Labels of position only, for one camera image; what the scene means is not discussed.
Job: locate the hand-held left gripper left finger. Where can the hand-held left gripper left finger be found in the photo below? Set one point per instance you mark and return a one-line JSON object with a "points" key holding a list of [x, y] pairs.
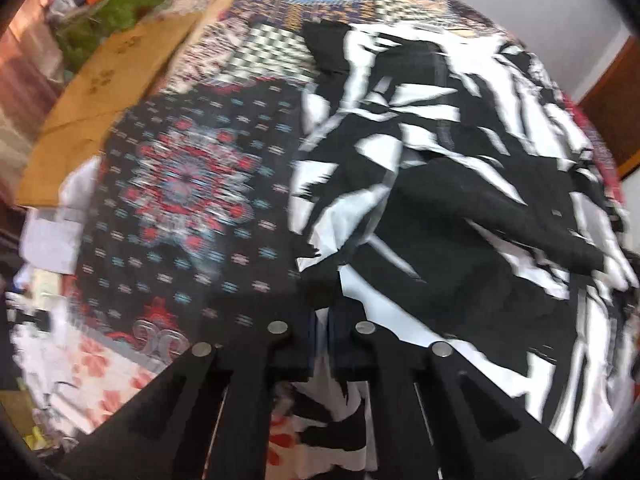
{"points": [[311, 342]]}

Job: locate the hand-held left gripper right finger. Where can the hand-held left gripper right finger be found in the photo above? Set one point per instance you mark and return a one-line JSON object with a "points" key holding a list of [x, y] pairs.
{"points": [[331, 342]]}

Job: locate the black and white printed garment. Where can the black and white printed garment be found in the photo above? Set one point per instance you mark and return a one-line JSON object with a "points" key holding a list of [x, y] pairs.
{"points": [[450, 210]]}

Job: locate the colourful patchwork blanket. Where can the colourful patchwork blanket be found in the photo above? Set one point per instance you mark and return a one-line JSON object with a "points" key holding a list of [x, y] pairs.
{"points": [[190, 185]]}

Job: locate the white floral bed sheet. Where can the white floral bed sheet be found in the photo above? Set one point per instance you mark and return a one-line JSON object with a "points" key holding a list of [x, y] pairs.
{"points": [[100, 375]]}

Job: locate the white paper sheet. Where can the white paper sheet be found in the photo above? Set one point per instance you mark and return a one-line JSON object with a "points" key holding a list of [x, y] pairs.
{"points": [[50, 240]]}

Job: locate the brown cardboard sheet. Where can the brown cardboard sheet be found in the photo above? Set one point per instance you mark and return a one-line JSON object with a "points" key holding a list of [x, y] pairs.
{"points": [[110, 85]]}

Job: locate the brown wooden door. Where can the brown wooden door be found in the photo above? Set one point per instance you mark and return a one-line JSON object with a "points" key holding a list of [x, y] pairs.
{"points": [[620, 110]]}

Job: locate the reddish wooden cabinet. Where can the reddish wooden cabinet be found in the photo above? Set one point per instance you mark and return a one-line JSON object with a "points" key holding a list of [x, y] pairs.
{"points": [[25, 60]]}

